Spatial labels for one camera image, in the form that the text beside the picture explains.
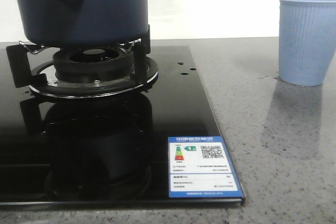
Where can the light blue ribbed plastic cup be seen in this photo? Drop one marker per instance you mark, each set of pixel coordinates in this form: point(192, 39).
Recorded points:
point(306, 40)

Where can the black metal pot support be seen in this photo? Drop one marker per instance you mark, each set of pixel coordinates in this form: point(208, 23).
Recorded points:
point(42, 79)

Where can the dark blue cooking pot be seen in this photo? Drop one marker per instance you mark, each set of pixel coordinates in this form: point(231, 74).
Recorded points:
point(76, 23)

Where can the blue white energy label sticker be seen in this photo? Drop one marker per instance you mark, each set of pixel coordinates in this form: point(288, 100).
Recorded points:
point(200, 167)

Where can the black glass gas stove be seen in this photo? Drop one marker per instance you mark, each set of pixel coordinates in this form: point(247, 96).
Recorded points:
point(102, 152)

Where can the black round gas burner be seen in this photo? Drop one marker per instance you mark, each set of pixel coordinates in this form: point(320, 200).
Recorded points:
point(88, 65)

